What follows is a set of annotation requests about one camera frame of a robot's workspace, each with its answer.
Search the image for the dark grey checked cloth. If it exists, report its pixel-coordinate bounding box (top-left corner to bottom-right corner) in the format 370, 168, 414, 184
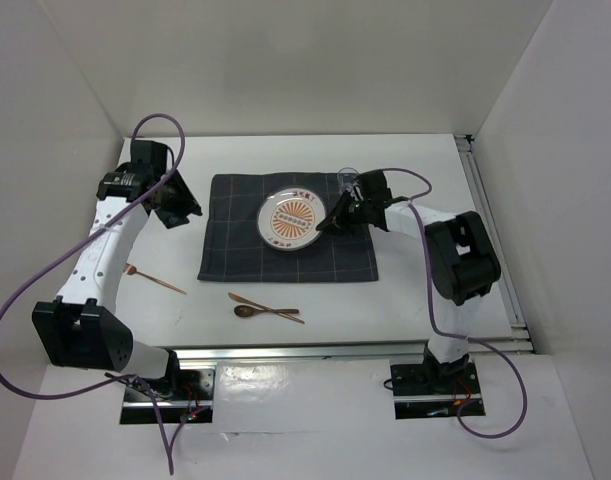
198, 172, 379, 283

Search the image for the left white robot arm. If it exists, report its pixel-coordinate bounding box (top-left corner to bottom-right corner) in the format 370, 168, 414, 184
32, 140, 202, 399

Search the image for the patterned glass plate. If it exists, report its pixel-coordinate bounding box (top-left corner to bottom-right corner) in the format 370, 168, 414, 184
256, 186, 327, 252

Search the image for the copper knife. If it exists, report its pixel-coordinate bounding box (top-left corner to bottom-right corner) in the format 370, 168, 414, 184
228, 292, 304, 324

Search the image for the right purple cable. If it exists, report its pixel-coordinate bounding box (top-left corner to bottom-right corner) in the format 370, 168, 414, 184
384, 168, 529, 440

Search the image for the dark wooden spoon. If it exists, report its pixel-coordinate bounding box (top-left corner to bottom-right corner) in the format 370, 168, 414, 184
234, 304, 300, 318

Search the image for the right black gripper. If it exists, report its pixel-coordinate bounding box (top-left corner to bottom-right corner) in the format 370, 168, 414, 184
317, 190, 372, 236

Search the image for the clear plastic cup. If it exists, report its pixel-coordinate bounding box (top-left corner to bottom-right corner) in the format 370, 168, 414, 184
336, 167, 359, 195

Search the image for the right aluminium rail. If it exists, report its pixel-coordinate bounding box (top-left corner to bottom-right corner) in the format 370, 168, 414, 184
454, 135, 530, 340

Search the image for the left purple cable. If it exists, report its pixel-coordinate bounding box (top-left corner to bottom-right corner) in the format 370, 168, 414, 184
0, 113, 206, 475

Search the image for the front aluminium rail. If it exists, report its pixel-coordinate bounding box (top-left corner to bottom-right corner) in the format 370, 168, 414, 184
62, 339, 536, 365

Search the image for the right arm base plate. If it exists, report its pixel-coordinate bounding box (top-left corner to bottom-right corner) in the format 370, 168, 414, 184
383, 362, 486, 420

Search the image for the copper fork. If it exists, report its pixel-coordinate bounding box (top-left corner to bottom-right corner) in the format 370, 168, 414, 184
123, 264, 187, 295

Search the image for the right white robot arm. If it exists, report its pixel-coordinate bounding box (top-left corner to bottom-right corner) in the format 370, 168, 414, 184
316, 168, 501, 392

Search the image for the aluminium rail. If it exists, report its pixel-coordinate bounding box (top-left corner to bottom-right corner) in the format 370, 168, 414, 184
454, 135, 530, 340
62, 339, 536, 365

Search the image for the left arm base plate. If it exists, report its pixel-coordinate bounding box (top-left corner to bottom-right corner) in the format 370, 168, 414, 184
119, 366, 216, 425

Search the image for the purple cable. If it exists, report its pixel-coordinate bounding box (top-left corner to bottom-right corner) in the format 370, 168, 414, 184
0, 113, 206, 475
384, 168, 529, 440

